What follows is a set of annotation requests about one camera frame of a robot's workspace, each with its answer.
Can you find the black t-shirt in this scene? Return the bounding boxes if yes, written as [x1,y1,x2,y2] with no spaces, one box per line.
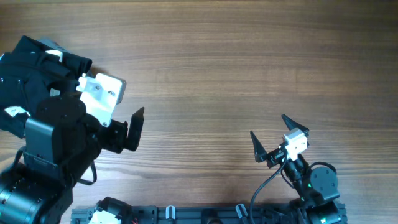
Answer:
[1,51,91,114]

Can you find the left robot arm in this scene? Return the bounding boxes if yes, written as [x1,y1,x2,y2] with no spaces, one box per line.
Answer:
[1,95,144,223]

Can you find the black folded garment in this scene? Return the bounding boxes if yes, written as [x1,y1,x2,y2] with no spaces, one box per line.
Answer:
[1,35,92,138]

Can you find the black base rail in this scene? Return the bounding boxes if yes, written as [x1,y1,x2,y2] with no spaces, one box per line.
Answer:
[70,203,348,224]

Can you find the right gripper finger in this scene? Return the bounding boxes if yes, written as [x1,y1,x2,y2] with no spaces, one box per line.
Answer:
[250,131,267,163]
[281,114,310,137]

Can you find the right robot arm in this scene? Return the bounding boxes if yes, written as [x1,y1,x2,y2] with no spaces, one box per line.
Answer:
[248,114,348,223]

